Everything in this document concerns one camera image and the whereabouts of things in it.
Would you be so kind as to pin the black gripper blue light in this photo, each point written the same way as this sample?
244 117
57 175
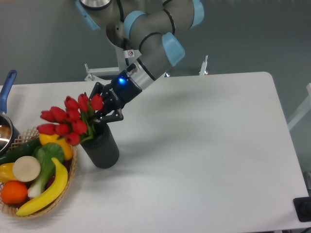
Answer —
115 95

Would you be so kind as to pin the red tulip bouquet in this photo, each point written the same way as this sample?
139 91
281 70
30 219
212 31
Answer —
73 124

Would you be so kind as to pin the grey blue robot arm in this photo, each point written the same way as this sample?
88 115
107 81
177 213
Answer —
153 35

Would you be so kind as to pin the dark grey ribbed vase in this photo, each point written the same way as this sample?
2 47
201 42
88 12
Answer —
102 150

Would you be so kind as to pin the yellow plastic lemon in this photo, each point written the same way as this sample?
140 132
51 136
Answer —
45 138

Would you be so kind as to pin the green plastic bok choy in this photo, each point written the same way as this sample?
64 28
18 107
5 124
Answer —
44 155

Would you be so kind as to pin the woven wicker basket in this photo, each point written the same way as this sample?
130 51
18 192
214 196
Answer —
10 210

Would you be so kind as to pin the green plastic cucumber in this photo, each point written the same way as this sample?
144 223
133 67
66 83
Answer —
25 149

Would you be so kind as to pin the yellow plastic banana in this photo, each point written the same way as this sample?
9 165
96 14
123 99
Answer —
50 194

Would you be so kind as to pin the beige round disc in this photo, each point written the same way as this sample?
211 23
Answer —
26 168

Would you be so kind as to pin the yellow plastic pepper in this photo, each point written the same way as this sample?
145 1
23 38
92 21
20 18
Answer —
6 173

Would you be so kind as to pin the orange plastic orange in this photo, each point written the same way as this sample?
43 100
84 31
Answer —
14 192

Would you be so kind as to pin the black device at edge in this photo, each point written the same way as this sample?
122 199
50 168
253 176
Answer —
302 206

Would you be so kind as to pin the white metal base frame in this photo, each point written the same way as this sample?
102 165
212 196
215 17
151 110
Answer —
95 74

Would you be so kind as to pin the blue handled saucepan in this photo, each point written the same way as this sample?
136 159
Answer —
8 132

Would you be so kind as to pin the white frame at right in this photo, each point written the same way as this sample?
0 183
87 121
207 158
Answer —
301 110

